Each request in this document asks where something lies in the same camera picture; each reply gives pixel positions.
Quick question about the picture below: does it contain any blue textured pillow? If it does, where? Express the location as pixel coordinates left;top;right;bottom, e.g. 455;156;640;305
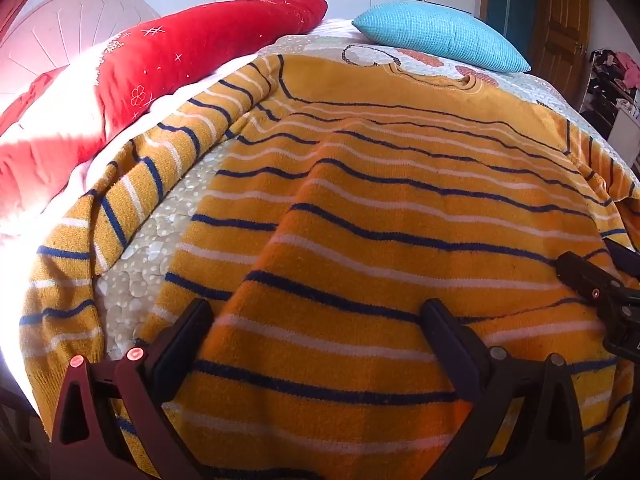
352;1;532;74

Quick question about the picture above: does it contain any pink round headboard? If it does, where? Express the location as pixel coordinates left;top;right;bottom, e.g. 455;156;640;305
0;0;162;97

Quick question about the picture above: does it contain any white shelf unit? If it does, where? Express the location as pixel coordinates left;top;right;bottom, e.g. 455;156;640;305
579;47;640;163

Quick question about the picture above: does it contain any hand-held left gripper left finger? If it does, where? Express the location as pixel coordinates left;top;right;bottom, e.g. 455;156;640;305
50;297;216;480

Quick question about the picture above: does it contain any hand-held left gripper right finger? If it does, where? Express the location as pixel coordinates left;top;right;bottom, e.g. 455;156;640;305
422;297;586;480

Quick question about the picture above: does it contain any heart print quilted bedspread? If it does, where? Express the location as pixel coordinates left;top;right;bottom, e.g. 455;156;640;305
94;19;640;363

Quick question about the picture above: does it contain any wooden door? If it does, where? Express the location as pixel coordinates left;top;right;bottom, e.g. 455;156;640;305
529;0;595;98

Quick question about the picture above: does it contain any red patterned blanket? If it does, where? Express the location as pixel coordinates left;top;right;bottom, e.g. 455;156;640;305
0;0;329;237

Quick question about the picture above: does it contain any white bed sheet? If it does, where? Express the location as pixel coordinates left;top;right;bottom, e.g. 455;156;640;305
0;87;211;361

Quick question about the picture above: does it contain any pink cloth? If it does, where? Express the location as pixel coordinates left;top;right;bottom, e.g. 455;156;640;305
616;51;640;87

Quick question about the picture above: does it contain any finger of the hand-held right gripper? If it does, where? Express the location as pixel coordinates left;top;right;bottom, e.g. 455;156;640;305
602;236;640;282
556;251;628;307

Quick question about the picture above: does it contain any orange striped knit sweater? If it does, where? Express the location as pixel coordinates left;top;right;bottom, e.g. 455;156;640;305
19;52;640;480

